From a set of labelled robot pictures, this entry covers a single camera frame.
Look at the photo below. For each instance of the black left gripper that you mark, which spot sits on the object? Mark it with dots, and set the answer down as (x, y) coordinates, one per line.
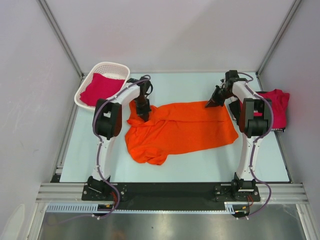
(144, 114)

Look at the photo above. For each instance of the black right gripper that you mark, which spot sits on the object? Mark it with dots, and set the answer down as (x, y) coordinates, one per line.
(215, 101)

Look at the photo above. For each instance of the orange t shirt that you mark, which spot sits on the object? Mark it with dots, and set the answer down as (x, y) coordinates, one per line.
(177, 128)

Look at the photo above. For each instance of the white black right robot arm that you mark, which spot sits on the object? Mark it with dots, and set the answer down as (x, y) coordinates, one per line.
(255, 121)

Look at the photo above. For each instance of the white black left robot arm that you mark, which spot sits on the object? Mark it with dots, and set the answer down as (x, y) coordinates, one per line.
(107, 125)

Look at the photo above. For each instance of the magenta folded t shirt stack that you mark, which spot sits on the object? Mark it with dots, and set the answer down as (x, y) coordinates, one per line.
(280, 102)

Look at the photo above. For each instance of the magenta t shirt in basket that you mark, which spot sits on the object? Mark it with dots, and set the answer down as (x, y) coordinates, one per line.
(101, 87)

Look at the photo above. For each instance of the white perforated plastic basket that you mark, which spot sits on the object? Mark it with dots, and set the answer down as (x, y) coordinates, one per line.
(107, 69)

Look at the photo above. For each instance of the white slotted cable duct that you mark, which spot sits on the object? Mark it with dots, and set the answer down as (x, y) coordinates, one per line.
(104, 208)

